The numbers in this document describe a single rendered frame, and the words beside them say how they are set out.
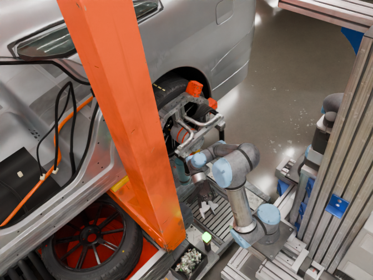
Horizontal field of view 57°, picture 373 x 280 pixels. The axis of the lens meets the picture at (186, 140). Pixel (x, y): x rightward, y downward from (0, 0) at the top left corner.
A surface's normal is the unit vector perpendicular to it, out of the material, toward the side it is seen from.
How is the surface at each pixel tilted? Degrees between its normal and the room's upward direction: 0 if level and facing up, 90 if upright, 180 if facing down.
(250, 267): 0
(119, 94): 90
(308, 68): 0
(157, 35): 81
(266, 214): 8
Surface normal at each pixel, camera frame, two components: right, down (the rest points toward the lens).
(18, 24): 0.39, -0.25
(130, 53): 0.70, 0.49
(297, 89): -0.10, -0.65
